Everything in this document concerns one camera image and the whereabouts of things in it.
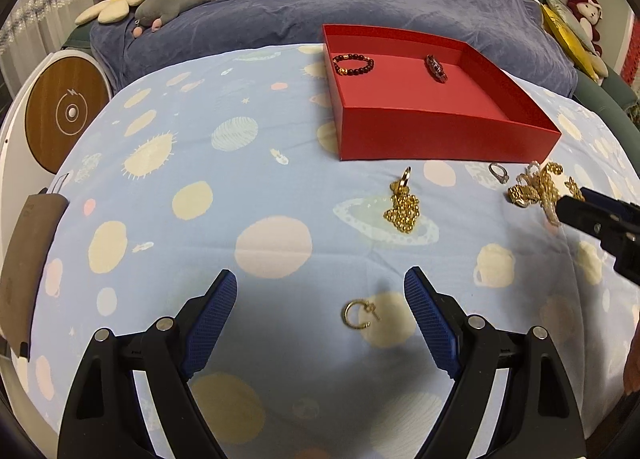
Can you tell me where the pearl bracelet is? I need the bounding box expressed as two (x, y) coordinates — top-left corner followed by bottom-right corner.
(525, 161), (563, 227)

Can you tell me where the dark bead bracelet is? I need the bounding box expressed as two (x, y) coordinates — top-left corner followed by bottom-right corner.
(333, 54), (376, 76)

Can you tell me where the dark metal wristwatch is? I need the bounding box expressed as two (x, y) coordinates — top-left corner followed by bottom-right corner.
(425, 55), (448, 84)

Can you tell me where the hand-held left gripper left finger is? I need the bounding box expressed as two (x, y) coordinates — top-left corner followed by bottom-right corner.
(57, 270), (237, 459)

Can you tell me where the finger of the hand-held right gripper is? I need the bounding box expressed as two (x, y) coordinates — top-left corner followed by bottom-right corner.
(556, 195), (640, 286)
(579, 187), (640, 220)

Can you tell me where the white flower cushion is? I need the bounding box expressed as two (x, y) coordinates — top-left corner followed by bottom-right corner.
(75, 0), (172, 24)

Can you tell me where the white sheer curtain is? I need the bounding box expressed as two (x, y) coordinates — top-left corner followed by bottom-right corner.
(0, 0), (108, 104)

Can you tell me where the red monkey plush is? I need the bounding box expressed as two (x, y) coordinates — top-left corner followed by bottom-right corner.
(566, 0), (607, 58)

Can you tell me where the gold chain necklace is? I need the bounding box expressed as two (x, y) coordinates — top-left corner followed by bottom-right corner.
(383, 183), (421, 236)

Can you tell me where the green sofa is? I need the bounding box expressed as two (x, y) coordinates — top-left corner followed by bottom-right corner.
(517, 0), (640, 142)

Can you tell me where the white round wooden-top table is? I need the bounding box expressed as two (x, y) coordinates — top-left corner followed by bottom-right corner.
(0, 51), (112, 220)

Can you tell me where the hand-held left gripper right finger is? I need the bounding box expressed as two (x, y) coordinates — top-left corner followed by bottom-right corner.
(404, 267), (586, 459)

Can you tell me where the red cardboard box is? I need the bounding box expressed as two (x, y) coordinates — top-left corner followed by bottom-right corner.
(321, 24), (562, 162)

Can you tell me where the yellow cushion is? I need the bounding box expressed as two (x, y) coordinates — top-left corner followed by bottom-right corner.
(539, 0), (600, 83)

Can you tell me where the brown paper bag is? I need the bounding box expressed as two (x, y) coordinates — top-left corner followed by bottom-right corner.
(0, 191), (69, 361)

